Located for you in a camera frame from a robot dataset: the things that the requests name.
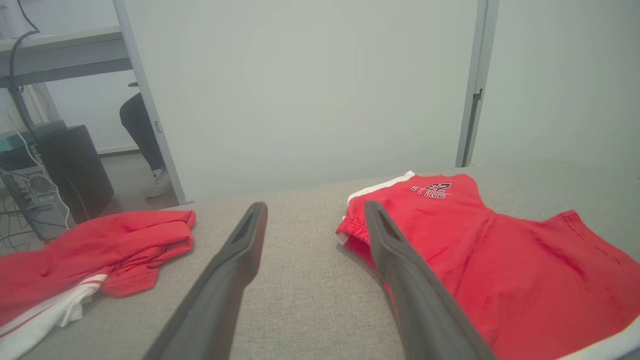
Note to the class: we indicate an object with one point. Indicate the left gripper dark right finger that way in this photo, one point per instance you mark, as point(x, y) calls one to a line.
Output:
point(415, 295)

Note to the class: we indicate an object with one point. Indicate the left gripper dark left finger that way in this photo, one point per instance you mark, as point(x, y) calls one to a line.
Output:
point(220, 290)

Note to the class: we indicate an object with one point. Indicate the red shorts with white stripe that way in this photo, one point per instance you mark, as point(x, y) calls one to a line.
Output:
point(525, 270)

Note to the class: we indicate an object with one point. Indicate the red jersey with white sleeves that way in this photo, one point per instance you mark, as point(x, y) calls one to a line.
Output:
point(75, 255)

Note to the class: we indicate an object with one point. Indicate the white sneaker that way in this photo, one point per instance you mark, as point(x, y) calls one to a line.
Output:
point(159, 184)

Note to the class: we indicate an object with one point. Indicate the black trousered leg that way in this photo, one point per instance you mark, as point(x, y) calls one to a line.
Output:
point(142, 125)

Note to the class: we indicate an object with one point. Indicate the black computer box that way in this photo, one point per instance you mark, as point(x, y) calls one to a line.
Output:
point(80, 170)

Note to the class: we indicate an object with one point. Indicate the silver computer tower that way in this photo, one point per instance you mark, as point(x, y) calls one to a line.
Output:
point(40, 200)

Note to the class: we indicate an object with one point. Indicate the white partition panel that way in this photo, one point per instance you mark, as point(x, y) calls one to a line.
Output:
point(310, 90)
point(565, 75)

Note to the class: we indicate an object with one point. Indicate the teal box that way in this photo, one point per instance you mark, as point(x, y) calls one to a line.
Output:
point(20, 137)

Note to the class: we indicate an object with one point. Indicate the grey desk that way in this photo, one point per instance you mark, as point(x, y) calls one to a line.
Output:
point(65, 57)

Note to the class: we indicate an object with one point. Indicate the grey partition post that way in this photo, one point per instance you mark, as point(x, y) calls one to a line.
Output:
point(481, 50)
point(150, 100)

